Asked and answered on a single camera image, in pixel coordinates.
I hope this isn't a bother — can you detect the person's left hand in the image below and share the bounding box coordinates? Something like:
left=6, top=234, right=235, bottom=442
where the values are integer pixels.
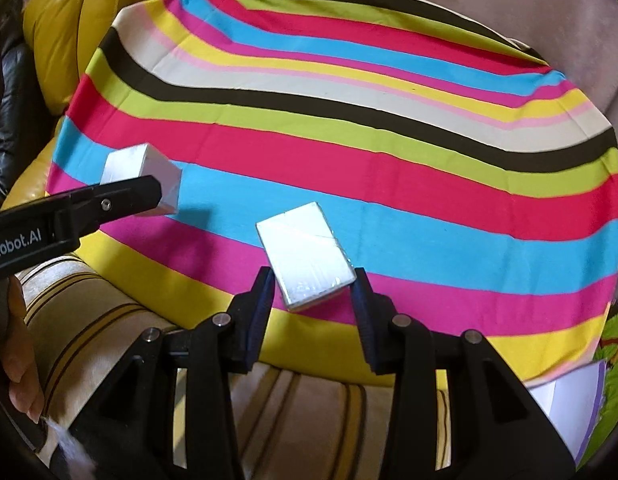
left=0, top=280, right=46, bottom=424

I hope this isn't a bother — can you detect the beige striped velvet cushion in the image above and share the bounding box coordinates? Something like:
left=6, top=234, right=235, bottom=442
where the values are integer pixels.
left=14, top=255, right=450, bottom=480

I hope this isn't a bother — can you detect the purple white cardboard box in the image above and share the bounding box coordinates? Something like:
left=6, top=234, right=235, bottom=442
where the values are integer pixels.
left=526, top=360, right=612, bottom=466

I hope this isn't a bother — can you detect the black glossy garment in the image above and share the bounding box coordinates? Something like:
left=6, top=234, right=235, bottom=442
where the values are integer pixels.
left=0, top=0, right=50, bottom=211

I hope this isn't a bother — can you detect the rainbow striped cloth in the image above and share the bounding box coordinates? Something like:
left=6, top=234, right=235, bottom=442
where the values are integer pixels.
left=45, top=0, right=618, bottom=391

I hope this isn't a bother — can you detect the small white box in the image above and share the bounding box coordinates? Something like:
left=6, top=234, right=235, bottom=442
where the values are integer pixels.
left=100, top=143, right=183, bottom=217
left=255, top=202, right=356, bottom=312

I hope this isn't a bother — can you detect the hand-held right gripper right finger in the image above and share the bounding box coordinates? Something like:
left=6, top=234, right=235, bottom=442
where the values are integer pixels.
left=351, top=267, right=574, bottom=480

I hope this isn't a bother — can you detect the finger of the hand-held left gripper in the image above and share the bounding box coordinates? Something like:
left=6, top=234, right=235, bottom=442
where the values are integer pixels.
left=49, top=175, right=163, bottom=247

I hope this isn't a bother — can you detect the yellow leather cushion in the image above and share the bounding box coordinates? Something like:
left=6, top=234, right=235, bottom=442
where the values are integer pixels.
left=0, top=0, right=160, bottom=211

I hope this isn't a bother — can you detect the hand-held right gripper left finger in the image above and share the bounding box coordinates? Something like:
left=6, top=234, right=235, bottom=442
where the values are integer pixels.
left=72, top=266, right=276, bottom=480

